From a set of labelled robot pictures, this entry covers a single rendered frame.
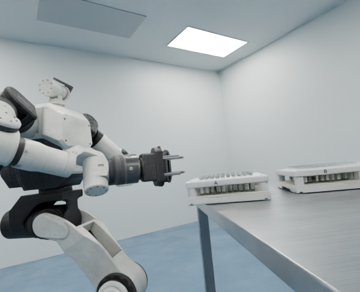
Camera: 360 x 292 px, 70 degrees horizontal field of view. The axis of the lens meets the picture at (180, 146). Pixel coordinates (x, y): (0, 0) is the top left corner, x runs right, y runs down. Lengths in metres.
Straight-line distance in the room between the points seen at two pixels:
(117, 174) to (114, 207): 3.38
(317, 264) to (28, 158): 0.58
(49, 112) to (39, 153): 0.35
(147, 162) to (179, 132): 3.92
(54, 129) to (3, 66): 3.24
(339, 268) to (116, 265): 0.78
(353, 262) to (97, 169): 0.60
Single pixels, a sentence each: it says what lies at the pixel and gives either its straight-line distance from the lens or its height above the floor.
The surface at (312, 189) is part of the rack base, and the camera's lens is 0.91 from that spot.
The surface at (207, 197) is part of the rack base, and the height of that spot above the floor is 0.88.
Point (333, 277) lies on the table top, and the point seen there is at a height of 0.86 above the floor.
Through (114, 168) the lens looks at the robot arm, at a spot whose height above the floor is 0.99.
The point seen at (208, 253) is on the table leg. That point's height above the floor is 0.61.
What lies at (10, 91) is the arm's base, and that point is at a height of 1.25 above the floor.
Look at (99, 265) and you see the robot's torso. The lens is 1.02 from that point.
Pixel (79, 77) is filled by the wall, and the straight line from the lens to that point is 4.26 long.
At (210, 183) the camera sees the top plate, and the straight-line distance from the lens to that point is 0.79.
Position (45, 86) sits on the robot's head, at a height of 1.33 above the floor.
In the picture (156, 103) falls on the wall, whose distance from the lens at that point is 4.59.
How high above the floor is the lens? 0.97
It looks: 5 degrees up
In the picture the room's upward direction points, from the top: 6 degrees counter-clockwise
